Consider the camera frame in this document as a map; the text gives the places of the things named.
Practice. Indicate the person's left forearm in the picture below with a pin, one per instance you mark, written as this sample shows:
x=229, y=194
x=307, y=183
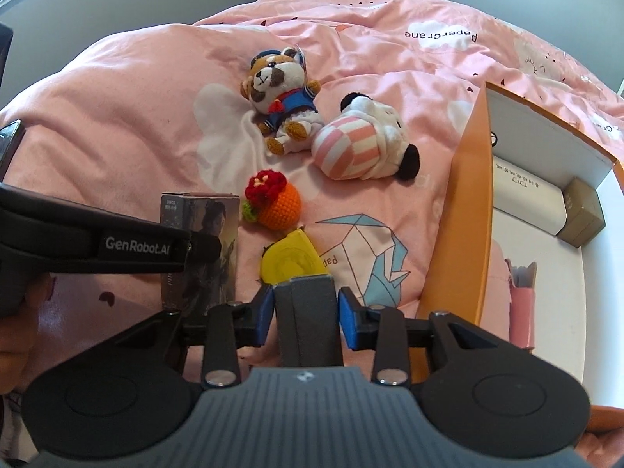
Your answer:
x=19, y=346

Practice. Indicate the white long box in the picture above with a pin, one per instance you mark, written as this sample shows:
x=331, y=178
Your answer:
x=529, y=195

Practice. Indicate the pink small box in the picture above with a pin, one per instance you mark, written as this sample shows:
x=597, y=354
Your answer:
x=521, y=312

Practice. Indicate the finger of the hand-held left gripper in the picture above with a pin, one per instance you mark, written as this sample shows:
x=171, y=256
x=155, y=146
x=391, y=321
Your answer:
x=204, y=248
x=9, y=144

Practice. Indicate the grey box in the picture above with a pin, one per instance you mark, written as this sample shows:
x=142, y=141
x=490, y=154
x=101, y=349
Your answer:
x=312, y=321

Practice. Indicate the dark printed figure box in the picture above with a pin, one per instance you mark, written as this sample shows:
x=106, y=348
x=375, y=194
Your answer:
x=214, y=214

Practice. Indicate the brown sailor dog plush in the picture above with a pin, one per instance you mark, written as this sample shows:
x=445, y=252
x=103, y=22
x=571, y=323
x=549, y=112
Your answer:
x=275, y=90

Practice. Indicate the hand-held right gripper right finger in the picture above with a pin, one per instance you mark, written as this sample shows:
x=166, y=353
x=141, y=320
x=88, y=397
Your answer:
x=347, y=319

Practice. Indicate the orange cardboard box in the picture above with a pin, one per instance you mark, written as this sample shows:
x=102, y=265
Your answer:
x=463, y=229

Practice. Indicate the khaki small box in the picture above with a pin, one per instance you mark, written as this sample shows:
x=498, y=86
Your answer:
x=582, y=214

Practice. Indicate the white dog plush striped hat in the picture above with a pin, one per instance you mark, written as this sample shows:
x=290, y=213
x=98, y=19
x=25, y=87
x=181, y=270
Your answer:
x=356, y=141

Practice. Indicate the pink printed duvet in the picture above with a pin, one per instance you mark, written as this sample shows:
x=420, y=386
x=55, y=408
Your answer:
x=122, y=107

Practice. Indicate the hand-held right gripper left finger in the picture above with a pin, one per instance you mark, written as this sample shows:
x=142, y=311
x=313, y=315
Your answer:
x=265, y=317

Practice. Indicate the crochet orange with red flower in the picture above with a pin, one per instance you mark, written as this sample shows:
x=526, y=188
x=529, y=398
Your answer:
x=278, y=204

